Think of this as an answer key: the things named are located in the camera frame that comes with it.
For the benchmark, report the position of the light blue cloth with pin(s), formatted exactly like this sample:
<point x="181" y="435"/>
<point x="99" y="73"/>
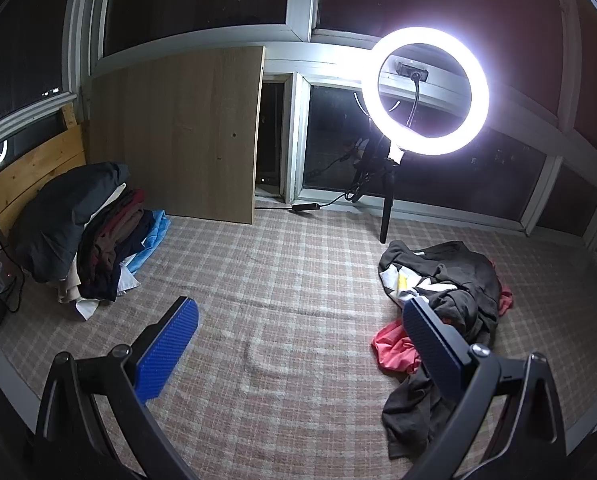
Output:
<point x="153" y="232"/>

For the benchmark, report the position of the pink garment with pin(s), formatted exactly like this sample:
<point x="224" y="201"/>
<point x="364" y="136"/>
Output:
<point x="393" y="350"/>

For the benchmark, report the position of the white power adapter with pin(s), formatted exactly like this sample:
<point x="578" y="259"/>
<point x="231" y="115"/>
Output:
<point x="1" y="270"/>

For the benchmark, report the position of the white-framed window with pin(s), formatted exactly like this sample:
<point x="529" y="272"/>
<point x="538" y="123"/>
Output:
<point x="298" y="10"/>

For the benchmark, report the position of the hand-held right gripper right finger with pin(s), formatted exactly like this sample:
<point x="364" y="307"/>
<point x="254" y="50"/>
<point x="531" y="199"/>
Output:
<point x="431" y="345"/>

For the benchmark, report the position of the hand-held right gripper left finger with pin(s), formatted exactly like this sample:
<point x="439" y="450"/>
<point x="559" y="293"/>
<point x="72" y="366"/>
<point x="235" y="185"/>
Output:
<point x="171" y="345"/>

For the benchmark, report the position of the light wooden board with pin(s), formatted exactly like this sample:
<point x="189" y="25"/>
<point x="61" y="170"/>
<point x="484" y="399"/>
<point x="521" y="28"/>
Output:
<point x="178" y="135"/>

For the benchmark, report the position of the grey shirt with script print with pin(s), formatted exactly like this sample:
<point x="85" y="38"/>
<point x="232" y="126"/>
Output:
<point x="418" y="410"/>

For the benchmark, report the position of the pine wooden headboard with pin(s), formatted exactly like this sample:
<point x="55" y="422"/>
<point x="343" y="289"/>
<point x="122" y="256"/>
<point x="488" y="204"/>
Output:
<point x="33" y="175"/>

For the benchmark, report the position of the dark jacket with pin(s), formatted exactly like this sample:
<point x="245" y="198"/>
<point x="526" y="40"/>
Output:
<point x="63" y="220"/>

